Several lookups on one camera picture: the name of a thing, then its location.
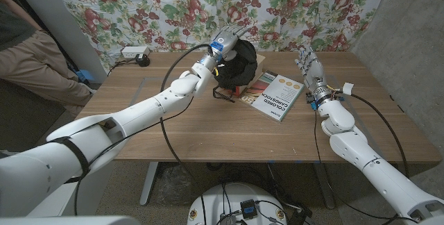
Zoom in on wooden box with slot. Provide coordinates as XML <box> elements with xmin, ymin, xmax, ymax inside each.
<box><xmin>254</xmin><ymin>53</ymin><xmax>266</xmax><ymax>81</ymax></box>

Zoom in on blue floor object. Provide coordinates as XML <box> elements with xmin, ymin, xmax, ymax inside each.
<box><xmin>75</xmin><ymin>69</ymin><xmax>95</xmax><ymax>83</ymax></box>

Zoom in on fruit print backdrop cloth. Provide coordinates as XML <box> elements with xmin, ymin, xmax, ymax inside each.
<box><xmin>44</xmin><ymin>0</ymin><xmax>393</xmax><ymax>72</ymax></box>

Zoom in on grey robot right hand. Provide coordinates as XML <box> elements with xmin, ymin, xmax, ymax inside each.
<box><xmin>295</xmin><ymin>47</ymin><xmax>332</xmax><ymax>110</ymax></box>

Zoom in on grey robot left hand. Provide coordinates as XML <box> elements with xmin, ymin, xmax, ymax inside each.
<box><xmin>199</xmin><ymin>24</ymin><xmax>252</xmax><ymax>70</ymax></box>

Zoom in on colored cardstock book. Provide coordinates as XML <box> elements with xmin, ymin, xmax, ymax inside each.
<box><xmin>239</xmin><ymin>70</ymin><xmax>306</xmax><ymax>122</ymax></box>

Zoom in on white pillar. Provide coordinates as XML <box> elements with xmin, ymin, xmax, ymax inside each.
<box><xmin>6</xmin><ymin>0</ymin><xmax>109</xmax><ymax>84</ymax></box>

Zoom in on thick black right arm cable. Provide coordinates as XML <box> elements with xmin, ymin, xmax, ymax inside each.
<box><xmin>334</xmin><ymin>90</ymin><xmax>411</xmax><ymax>182</ymax></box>

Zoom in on thin black adapter cable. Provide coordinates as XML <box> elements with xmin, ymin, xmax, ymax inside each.
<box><xmin>106</xmin><ymin>58</ymin><xmax>139</xmax><ymax>77</ymax></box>

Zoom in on black module with blue label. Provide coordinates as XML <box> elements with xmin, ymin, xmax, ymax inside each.
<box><xmin>239</xmin><ymin>199</ymin><xmax>259</xmax><ymax>219</ymax></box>

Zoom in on black shorts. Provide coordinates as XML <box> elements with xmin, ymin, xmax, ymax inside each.
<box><xmin>212</xmin><ymin>38</ymin><xmax>259</xmax><ymax>92</ymax></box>

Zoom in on white power strip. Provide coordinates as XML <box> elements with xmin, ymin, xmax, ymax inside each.
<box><xmin>121</xmin><ymin>46</ymin><xmax>151</xmax><ymax>59</ymax></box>

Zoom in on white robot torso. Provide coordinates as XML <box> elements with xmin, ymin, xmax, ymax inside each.
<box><xmin>187</xmin><ymin>182</ymin><xmax>289</xmax><ymax>225</ymax></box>

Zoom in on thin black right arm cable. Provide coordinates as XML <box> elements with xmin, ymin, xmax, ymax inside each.
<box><xmin>311</xmin><ymin>110</ymin><xmax>419</xmax><ymax>223</ymax></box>

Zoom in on clear plastic bag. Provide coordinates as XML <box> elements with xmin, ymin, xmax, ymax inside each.
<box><xmin>157</xmin><ymin>163</ymin><xmax>194</xmax><ymax>203</ymax></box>

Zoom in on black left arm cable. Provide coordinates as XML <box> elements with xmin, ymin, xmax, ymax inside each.
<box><xmin>72</xmin><ymin>43</ymin><xmax>210</xmax><ymax>225</ymax></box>

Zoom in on black power adapter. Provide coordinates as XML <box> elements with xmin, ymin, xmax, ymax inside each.
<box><xmin>135</xmin><ymin>53</ymin><xmax>151</xmax><ymax>68</ymax></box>

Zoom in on person in khaki trousers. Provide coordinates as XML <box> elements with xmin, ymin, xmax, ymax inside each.
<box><xmin>0</xmin><ymin>0</ymin><xmax>93</xmax><ymax>115</ymax></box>

